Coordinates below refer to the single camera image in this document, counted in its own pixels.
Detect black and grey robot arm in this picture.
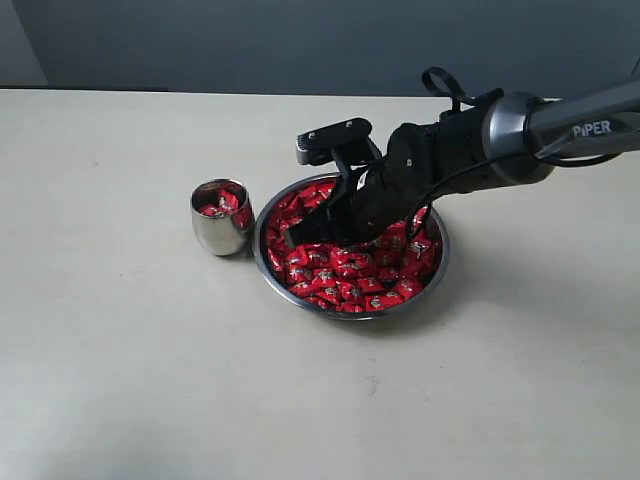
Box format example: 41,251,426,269
284,68,639,247

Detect stainless steel cup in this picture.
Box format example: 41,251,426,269
190,178,255,257

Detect black cable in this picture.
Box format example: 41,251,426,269
404,66,640,241

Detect red candies in cup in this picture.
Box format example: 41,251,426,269
196,185,242,218

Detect stainless steel bowl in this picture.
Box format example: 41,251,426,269
253,172,451,322

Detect pile of red candies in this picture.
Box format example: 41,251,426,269
264,179,441,313

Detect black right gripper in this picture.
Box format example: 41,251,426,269
284,164,435,253

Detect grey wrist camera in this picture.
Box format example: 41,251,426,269
296,117,382,167

